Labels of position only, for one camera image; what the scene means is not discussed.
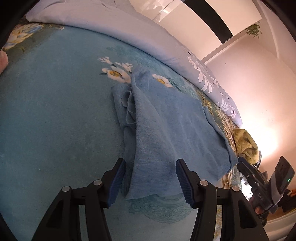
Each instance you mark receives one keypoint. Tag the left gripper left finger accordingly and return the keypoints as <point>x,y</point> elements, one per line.
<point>62,219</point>

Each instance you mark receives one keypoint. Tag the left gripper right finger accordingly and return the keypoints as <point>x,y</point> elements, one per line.
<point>239,220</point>

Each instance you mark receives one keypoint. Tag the light blue garment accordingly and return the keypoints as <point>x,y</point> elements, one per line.
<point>161,125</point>

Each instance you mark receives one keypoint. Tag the person's right hand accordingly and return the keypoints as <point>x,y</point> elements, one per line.
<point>259,210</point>

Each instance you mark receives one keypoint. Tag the olive yellow garment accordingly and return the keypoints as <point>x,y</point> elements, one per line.
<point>245,145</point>

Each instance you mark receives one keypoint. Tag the floral teal bed blanket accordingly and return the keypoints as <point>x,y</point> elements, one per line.
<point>59,127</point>

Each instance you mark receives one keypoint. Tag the white black-striped wardrobe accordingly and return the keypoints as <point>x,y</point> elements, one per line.
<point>202,26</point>

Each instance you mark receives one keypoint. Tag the grey floral quilt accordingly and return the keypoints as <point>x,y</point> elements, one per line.
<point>122,22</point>

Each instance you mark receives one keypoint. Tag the green wall plant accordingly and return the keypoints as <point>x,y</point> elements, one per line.
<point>254,31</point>

